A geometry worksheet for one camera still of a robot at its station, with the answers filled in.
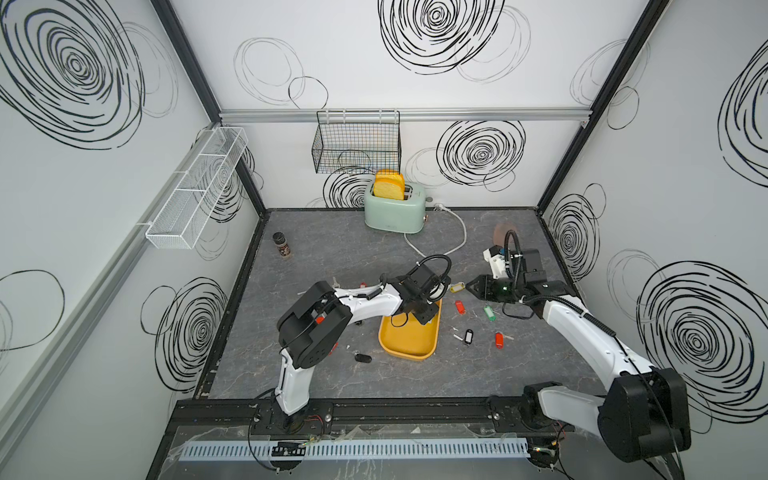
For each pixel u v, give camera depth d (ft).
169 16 2.33
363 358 2.71
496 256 2.48
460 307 3.08
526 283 2.11
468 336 2.85
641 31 2.46
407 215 3.52
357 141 4.73
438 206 3.97
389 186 3.24
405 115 2.99
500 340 2.85
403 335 2.88
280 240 3.25
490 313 2.99
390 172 3.35
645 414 1.29
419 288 2.34
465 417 2.47
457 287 3.13
